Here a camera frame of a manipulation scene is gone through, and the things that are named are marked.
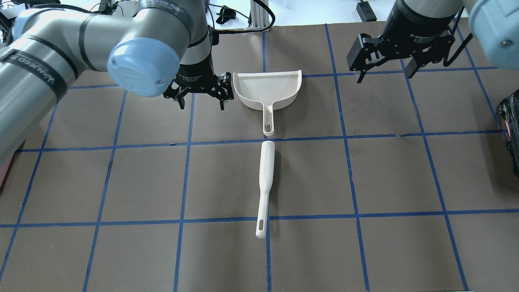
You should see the aluminium frame post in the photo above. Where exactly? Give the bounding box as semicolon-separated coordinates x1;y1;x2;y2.
249;0;270;30

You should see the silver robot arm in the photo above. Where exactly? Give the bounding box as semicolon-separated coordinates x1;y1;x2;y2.
347;0;519;83
0;0;234;164

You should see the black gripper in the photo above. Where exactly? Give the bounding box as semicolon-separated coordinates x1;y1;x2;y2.
347;19;455;84
163;61;235;111

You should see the black power adapter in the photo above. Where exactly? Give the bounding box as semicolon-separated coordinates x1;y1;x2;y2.
356;0;377;22

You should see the beige hand brush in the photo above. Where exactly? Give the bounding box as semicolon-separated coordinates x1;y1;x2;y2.
255;141;275;239

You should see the beige plastic dustpan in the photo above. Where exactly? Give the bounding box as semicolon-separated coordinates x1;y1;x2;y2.
232;70;302;137

